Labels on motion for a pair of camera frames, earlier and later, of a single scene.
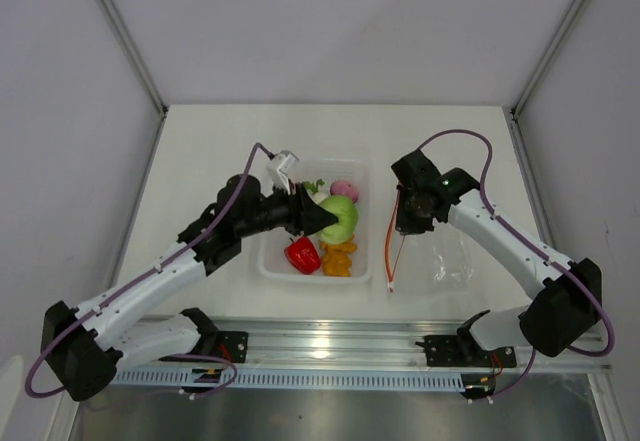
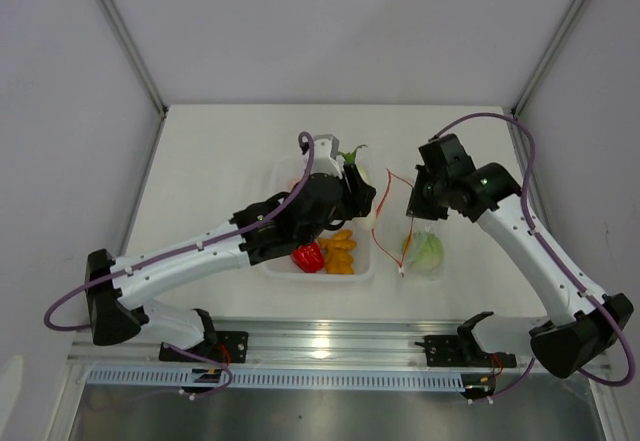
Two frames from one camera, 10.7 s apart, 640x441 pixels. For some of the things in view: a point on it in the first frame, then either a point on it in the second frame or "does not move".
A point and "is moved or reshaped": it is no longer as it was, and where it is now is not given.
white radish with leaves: (314, 192) is moved or reshaped
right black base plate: (465, 351) does not move
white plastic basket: (272, 266) does not move
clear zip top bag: (435, 262) is moved or reshaped
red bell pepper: (303, 255) does not move
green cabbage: (347, 214) is moved or reshaped
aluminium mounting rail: (368, 343) does not move
